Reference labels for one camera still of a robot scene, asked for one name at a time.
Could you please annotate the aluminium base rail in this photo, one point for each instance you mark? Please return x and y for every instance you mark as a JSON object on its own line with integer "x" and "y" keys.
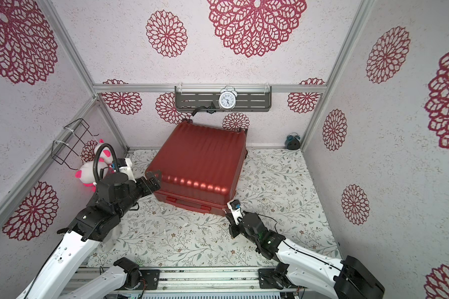
{"x": 207, "y": 280}

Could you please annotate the small teal black device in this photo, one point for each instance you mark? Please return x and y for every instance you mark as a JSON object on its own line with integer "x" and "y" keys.
{"x": 293, "y": 141}

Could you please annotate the grey metal wall shelf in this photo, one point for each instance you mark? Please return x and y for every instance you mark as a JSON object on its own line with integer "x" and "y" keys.
{"x": 195, "y": 100}

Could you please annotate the floral patterned table mat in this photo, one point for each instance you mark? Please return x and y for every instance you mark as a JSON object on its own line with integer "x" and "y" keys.
{"x": 274, "y": 183}

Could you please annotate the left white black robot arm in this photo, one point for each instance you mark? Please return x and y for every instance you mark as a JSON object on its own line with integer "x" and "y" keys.
{"x": 87, "y": 231}

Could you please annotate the black wire wall basket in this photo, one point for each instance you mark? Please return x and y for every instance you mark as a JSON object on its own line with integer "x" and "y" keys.
{"x": 77, "y": 147}

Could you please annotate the white alarm clock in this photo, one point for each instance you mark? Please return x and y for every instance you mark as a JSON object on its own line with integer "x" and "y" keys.
{"x": 228, "y": 98}

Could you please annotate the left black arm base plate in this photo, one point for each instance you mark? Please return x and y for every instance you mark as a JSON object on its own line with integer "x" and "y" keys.
{"x": 141, "y": 280}

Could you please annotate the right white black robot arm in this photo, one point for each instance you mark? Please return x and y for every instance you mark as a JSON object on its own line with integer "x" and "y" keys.
{"x": 300, "y": 267}

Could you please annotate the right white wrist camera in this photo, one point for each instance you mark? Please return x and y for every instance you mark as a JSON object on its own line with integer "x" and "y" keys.
{"x": 235, "y": 207}

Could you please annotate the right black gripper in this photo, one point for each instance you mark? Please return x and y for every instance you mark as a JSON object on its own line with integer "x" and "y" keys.
{"x": 232, "y": 227}

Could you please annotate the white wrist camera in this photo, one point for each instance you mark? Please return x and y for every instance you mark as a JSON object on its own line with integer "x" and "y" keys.
{"x": 125, "y": 166}
{"x": 235, "y": 207}

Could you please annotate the white pink plush toy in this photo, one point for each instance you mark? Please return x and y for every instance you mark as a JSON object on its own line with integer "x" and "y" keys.
{"x": 105, "y": 155}
{"x": 86, "y": 175}

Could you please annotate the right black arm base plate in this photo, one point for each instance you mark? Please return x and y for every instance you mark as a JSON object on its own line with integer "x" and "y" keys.
{"x": 274, "y": 279}

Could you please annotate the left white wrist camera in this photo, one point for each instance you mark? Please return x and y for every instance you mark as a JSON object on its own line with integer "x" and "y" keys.
{"x": 125, "y": 166}

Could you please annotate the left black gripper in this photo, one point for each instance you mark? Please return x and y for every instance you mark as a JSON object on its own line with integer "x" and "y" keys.
{"x": 148, "y": 189}

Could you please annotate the lower white pink plush toy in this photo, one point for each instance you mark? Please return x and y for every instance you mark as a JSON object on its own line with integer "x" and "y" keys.
{"x": 86, "y": 175}

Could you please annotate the upper white pink plush toy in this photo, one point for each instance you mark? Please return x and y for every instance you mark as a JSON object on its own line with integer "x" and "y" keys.
{"x": 105, "y": 155}

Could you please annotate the red hard-shell suitcase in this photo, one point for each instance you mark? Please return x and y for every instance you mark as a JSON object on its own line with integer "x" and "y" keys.
{"x": 200, "y": 167}

